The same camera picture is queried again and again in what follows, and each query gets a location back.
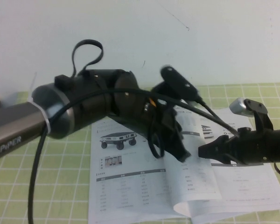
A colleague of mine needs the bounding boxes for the green checked tablecloth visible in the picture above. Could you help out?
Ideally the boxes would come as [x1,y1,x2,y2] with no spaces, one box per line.
[0,83,280,224]

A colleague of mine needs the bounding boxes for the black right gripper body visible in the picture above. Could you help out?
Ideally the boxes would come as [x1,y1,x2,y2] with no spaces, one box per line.
[227,127,271,165]

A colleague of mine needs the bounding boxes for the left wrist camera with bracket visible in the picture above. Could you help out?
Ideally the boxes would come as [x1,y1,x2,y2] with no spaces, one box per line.
[151,65,200,106]

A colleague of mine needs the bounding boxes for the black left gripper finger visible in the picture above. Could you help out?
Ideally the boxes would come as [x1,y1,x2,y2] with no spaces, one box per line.
[176,127,192,159]
[165,144,187,163]

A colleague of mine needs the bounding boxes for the black looped strap with plug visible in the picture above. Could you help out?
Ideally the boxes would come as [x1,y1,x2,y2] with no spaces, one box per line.
[55,39,103,89]

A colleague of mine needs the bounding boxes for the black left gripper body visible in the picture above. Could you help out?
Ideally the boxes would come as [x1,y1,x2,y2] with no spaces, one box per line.
[142,102,182,150]

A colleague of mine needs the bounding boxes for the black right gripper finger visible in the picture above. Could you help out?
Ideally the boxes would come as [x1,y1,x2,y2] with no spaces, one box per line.
[198,135,229,154]
[199,151,234,164]

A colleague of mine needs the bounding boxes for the white product booklet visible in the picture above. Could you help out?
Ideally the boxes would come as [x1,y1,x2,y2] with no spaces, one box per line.
[88,106,280,224]

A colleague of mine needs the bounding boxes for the white zip tie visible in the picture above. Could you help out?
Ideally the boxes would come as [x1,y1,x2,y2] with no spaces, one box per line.
[29,72,52,136]

